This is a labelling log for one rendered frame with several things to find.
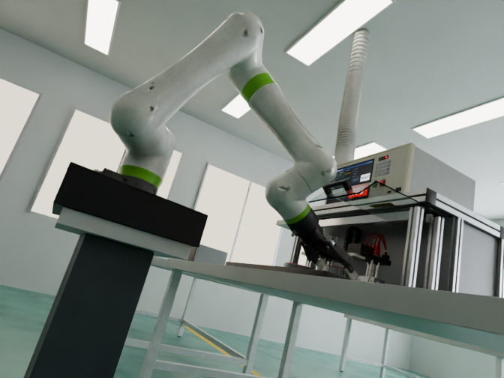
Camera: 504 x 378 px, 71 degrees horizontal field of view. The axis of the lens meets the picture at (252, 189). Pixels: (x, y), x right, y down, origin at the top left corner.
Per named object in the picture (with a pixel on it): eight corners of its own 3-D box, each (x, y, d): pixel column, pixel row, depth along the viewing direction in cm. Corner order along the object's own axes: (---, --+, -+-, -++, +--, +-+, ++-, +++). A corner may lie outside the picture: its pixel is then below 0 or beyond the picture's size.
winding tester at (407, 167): (404, 194, 121) (411, 142, 127) (323, 207, 159) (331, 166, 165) (472, 229, 137) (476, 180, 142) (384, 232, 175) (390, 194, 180)
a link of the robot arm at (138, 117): (90, 103, 87) (241, -8, 101) (114, 136, 102) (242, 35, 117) (123, 135, 84) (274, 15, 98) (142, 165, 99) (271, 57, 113)
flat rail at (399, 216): (414, 218, 110) (415, 209, 111) (299, 228, 164) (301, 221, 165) (417, 220, 111) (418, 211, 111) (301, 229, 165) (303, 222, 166)
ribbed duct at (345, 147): (336, 190, 255) (372, -1, 306) (301, 197, 293) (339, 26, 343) (367, 204, 268) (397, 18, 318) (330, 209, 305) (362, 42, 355)
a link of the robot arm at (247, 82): (218, 52, 114) (250, 37, 117) (221, 78, 126) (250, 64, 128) (247, 91, 108) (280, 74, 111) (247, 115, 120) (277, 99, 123)
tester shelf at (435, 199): (426, 201, 109) (427, 187, 111) (299, 217, 169) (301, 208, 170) (506, 241, 127) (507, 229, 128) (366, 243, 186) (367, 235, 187)
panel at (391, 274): (445, 309, 108) (453, 216, 116) (313, 287, 165) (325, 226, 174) (447, 310, 108) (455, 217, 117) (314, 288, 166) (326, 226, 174)
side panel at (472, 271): (450, 318, 107) (458, 217, 116) (440, 316, 109) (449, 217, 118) (502, 334, 118) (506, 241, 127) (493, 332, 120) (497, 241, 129)
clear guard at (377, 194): (358, 193, 99) (362, 173, 100) (307, 202, 120) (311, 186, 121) (434, 227, 111) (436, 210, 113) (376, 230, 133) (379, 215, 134)
